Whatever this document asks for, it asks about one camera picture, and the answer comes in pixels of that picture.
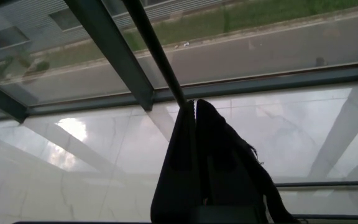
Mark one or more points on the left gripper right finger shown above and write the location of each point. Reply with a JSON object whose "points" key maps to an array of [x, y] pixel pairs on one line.
{"points": [[228, 189]]}

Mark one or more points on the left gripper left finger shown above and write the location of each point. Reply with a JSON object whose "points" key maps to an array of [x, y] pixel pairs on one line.
{"points": [[176, 193]]}

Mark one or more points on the black garment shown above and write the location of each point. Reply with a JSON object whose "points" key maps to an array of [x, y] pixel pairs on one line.
{"points": [[275, 202]]}

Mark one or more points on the black clothes rack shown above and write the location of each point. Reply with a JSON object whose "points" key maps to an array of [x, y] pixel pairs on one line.
{"points": [[154, 46]]}

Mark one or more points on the window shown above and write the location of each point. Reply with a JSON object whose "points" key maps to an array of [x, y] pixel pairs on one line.
{"points": [[259, 46]]}

